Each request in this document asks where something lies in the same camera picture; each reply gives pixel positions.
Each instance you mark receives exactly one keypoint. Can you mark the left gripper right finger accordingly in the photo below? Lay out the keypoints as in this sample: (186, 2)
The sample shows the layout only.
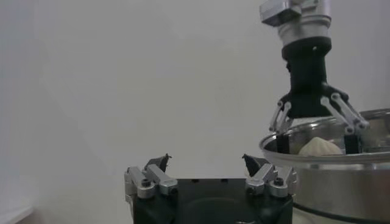
(265, 182)

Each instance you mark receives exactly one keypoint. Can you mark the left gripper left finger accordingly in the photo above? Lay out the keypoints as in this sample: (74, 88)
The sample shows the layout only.
(155, 182)

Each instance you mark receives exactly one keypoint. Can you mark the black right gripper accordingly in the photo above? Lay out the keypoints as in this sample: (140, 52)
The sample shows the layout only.
(307, 85)

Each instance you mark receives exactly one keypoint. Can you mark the white steamed baozi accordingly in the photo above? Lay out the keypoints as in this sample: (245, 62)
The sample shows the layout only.
(320, 147)

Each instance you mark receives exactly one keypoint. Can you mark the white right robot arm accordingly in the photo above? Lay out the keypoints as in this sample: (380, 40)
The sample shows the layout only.
(307, 30)

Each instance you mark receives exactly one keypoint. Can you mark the perforated steel steamer basket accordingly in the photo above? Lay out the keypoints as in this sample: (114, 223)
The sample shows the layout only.
(335, 182)

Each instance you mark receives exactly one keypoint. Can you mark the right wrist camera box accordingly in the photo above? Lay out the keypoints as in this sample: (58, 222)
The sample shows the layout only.
(277, 12)

